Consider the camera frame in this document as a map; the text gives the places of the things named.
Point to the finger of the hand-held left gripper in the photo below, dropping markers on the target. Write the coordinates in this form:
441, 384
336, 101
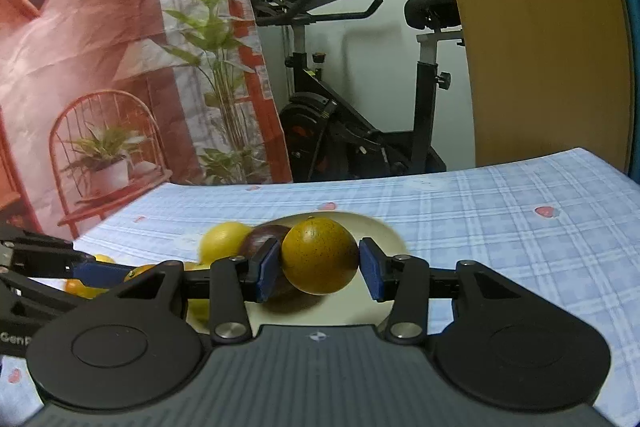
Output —
30, 292
100, 273

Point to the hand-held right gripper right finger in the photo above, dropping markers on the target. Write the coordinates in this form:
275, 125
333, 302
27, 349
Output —
372, 269

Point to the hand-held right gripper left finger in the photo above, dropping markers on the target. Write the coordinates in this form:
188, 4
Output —
265, 274

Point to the dark purple passion fruit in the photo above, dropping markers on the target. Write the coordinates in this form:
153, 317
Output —
262, 237

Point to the beige round plate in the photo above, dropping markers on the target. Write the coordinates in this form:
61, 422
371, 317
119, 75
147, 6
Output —
340, 307

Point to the small yellow lemon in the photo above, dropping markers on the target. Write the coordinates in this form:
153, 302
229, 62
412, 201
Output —
225, 241

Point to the yellow-orange speckled orange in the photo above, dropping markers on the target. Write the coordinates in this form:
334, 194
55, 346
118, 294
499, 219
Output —
320, 254

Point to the large yellow lemon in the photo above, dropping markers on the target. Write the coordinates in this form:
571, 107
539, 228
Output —
198, 309

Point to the black exercise bike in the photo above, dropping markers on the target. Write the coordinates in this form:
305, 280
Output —
340, 142

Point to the printed backdrop cloth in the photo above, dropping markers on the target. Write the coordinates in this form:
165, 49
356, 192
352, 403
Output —
100, 32

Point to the wooden door panel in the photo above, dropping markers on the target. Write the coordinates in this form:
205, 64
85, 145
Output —
540, 32

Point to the blue curtain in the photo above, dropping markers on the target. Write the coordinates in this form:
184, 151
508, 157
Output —
627, 32

